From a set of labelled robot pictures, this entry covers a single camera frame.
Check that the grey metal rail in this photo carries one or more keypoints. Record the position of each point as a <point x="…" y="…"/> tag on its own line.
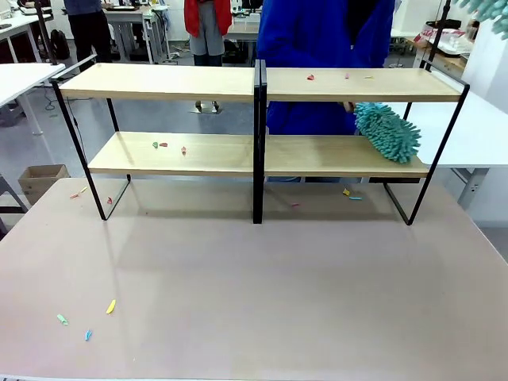
<point x="81" y="64"/>

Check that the metal floor plate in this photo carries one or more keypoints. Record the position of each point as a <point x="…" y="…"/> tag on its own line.
<point x="204" y="108"/>

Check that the red and white bag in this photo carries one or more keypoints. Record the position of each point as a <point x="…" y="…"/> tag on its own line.
<point x="436" y="33"/>

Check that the wooden shelf unit black frame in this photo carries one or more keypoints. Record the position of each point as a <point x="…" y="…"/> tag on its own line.
<point x="158" y="81"/>
<point x="357" y="85"/>

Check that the cardboard box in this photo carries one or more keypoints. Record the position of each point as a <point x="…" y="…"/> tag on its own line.
<point x="41" y="180"/>

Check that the person in blue jacket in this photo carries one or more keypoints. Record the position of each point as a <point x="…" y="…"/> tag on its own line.
<point x="309" y="43"/>

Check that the black stand pole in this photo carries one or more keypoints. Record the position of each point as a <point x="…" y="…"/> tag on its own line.
<point x="437" y="39"/>
<point x="47" y="31"/>

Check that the blue paper scrap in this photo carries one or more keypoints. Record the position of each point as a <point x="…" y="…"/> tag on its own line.
<point x="88" y="335"/>

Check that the white background desk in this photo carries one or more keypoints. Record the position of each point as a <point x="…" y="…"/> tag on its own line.
<point x="127" y="16"/>

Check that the white side table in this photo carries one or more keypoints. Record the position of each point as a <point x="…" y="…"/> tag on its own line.
<point x="468" y="135"/>
<point x="24" y="77"/>

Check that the cluttered background desk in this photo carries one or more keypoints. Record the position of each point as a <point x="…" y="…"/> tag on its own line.
<point x="20" y="24"/>

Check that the teal chenille duster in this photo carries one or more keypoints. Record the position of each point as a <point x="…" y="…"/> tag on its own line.
<point x="486" y="14"/>
<point x="387" y="135"/>

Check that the bystander in red jacket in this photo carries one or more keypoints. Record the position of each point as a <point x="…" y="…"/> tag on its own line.
<point x="208" y="24"/>

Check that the bystander in black trousers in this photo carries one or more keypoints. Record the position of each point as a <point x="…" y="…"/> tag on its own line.
<point x="85" y="28"/>

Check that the person's left hand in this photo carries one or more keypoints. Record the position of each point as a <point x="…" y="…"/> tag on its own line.
<point x="349" y="106"/>

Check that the wooden background table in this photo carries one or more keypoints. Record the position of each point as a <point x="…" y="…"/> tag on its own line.
<point x="448" y="59"/>

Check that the cyan paper scrap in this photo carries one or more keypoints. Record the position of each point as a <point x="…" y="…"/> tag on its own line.
<point x="356" y="197"/>

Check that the black backpack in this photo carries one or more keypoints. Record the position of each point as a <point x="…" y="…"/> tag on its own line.
<point x="60" y="43"/>

